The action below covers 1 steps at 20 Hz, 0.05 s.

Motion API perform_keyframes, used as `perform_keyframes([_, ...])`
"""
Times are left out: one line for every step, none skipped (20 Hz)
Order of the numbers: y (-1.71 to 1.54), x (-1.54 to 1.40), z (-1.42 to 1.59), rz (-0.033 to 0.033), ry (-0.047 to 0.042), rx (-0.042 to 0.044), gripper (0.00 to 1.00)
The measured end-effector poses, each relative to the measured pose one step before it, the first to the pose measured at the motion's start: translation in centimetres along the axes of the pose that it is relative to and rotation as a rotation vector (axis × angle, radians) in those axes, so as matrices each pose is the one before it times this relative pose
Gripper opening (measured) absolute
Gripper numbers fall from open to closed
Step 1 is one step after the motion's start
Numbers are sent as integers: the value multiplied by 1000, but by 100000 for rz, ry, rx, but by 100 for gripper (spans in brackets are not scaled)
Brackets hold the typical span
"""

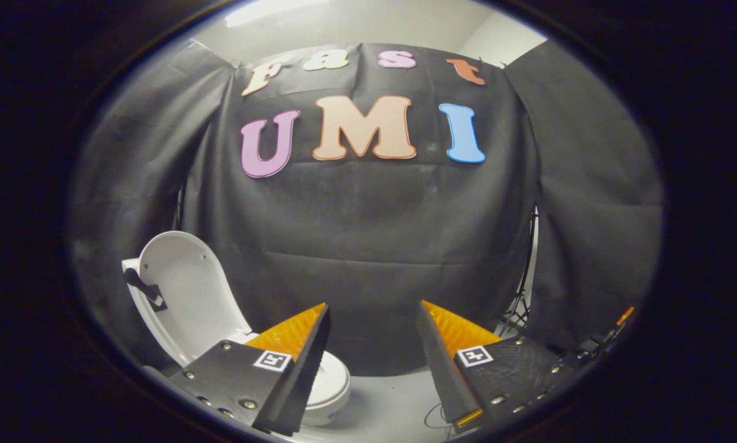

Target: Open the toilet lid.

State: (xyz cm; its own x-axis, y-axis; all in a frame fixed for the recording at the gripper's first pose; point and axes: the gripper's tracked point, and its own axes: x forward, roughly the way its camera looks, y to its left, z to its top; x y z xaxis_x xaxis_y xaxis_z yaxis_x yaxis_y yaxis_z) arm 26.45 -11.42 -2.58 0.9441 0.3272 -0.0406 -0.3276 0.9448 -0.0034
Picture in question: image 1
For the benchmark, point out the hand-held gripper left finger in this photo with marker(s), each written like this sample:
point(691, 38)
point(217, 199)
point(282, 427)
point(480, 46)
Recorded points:
point(298, 381)

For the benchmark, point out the white toilet lid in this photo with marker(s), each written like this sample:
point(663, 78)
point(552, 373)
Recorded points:
point(190, 289)

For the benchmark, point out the spare hand-held gripper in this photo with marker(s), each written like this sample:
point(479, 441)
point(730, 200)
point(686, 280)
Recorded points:
point(602, 341)

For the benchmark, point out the black light stand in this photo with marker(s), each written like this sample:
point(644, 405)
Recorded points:
point(518, 314)

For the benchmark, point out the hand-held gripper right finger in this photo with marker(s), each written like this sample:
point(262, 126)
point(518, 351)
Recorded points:
point(442, 369)

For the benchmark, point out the black backdrop cloth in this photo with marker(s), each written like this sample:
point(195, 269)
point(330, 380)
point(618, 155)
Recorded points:
point(596, 215)
point(356, 246)
point(122, 184)

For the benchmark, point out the white toilet bowl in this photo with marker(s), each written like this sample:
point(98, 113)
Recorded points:
point(331, 384)

